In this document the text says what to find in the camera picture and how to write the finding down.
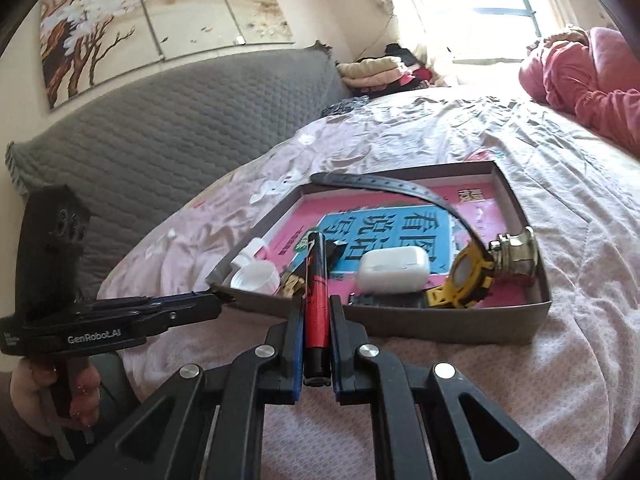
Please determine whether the pink quilt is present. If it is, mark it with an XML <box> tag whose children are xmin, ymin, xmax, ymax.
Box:
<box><xmin>517</xmin><ymin>25</ymin><xmax>640</xmax><ymax>156</ymax></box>

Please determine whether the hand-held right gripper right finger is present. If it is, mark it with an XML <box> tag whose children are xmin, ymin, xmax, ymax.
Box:
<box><xmin>327</xmin><ymin>295</ymin><xmax>576</xmax><ymax>480</ymax></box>

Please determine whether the grey cardboard box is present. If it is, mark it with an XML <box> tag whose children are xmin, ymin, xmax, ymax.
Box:
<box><xmin>205</xmin><ymin>160</ymin><xmax>553</xmax><ymax>346</ymax></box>

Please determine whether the tan knitted cloth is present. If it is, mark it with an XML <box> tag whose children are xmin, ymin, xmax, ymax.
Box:
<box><xmin>527</xmin><ymin>25</ymin><xmax>591</xmax><ymax>51</ymax></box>

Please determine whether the grey quilted headboard cover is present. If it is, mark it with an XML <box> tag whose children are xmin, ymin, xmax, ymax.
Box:
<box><xmin>5</xmin><ymin>40</ymin><xmax>351</xmax><ymax>311</ymax></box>

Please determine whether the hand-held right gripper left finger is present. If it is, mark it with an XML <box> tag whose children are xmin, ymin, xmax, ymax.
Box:
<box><xmin>65</xmin><ymin>295</ymin><xmax>306</xmax><ymax>480</ymax></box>

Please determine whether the person's left hand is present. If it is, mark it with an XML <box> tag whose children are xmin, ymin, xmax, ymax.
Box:
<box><xmin>10</xmin><ymin>356</ymin><xmax>102</xmax><ymax>433</ymax></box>

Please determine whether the cream folded blanket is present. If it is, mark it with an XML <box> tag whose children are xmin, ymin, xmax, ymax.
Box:
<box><xmin>335</xmin><ymin>55</ymin><xmax>406</xmax><ymax>93</ymax></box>

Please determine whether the red and black marker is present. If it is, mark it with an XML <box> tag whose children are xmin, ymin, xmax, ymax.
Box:
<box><xmin>302</xmin><ymin>230</ymin><xmax>333</xmax><ymax>386</ymax></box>

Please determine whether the small white pill bottle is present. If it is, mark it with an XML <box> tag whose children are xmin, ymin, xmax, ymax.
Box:
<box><xmin>230</xmin><ymin>237</ymin><xmax>266</xmax><ymax>268</ymax></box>

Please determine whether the yellow and black wristwatch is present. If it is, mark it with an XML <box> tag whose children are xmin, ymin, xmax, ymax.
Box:
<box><xmin>310</xmin><ymin>171</ymin><xmax>501</xmax><ymax>311</ymax></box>

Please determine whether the white earbuds case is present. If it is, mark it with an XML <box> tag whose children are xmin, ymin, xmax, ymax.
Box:
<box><xmin>356</xmin><ymin>246</ymin><xmax>432</xmax><ymax>295</ymax></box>

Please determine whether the dark patterned cloth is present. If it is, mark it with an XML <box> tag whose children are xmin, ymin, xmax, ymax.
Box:
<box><xmin>322</xmin><ymin>95</ymin><xmax>373</xmax><ymax>116</ymax></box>

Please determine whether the pile of dark clothes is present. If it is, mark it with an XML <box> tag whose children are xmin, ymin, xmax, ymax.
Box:
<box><xmin>382</xmin><ymin>42</ymin><xmax>451</xmax><ymax>96</ymax></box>

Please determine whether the white round ribbed jar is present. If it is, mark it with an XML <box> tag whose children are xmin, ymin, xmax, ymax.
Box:
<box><xmin>230</xmin><ymin>263</ymin><xmax>281</xmax><ymax>296</ymax></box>

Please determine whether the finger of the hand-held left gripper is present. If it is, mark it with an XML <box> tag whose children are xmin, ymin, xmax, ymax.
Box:
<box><xmin>127</xmin><ymin>293</ymin><xmax>224</xmax><ymax>336</ymax></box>
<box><xmin>84</xmin><ymin>285</ymin><xmax>237</xmax><ymax>312</ymax></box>

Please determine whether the pink and blue book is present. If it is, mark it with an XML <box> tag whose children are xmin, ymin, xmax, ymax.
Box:
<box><xmin>267</xmin><ymin>182</ymin><xmax>538</xmax><ymax>308</ymax></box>

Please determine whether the pink floral bedsheet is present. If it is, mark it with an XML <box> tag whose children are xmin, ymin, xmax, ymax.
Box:
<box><xmin>97</xmin><ymin>82</ymin><xmax>640</xmax><ymax>480</ymax></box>

